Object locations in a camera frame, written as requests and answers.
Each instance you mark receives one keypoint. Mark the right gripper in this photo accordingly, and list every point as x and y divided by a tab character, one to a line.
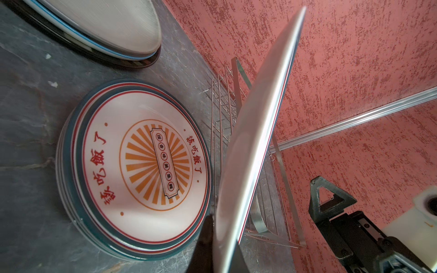
358	244

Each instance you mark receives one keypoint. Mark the floral plate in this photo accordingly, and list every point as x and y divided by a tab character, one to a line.
66	211

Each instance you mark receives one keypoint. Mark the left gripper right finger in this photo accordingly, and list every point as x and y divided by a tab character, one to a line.
238	263

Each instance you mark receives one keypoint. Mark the wire dish rack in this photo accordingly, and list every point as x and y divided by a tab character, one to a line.
247	150

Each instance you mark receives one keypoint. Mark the right aluminium corner post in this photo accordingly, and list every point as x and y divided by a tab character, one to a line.
393	107

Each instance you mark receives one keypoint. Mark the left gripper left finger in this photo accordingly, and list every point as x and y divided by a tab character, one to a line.
202	258

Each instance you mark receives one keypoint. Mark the dark striped rim plate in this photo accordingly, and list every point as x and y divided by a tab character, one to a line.
50	30

